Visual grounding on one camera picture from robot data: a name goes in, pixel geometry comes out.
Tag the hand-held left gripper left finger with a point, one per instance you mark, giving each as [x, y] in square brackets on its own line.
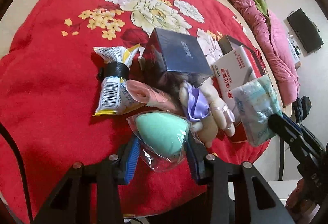
[132, 160]

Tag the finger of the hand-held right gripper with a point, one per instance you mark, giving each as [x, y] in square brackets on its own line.
[284, 129]
[298, 127]

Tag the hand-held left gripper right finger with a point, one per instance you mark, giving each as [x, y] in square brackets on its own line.
[193, 162]

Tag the green white tissue pack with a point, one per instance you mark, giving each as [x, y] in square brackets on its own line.
[256, 111]

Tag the green makeup sponge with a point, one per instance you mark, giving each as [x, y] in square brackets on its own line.
[158, 131]

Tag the red box with pink inside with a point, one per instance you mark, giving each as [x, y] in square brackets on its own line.
[239, 137]

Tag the beige teddy bear purple dress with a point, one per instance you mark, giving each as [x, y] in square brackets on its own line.
[199, 103]

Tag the pink packet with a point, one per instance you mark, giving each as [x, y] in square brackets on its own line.
[151, 96]

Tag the person's right hand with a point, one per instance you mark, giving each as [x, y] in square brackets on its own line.
[298, 201]

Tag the black bag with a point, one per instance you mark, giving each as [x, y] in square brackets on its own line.
[302, 108]

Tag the yellow white snack packet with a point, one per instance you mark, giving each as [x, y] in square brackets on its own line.
[112, 96]

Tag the white carton with red print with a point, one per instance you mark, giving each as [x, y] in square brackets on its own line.
[238, 67]

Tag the pink quilt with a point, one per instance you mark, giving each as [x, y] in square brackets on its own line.
[276, 47]

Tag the black clip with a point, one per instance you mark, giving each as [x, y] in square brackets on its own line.
[114, 70]

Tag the black television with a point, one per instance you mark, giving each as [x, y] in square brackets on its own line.
[305, 31]

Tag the red floral blanket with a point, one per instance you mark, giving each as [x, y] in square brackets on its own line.
[51, 98]

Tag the dark blue box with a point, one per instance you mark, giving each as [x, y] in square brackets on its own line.
[179, 52]

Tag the green cloth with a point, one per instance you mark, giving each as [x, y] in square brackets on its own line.
[258, 1]

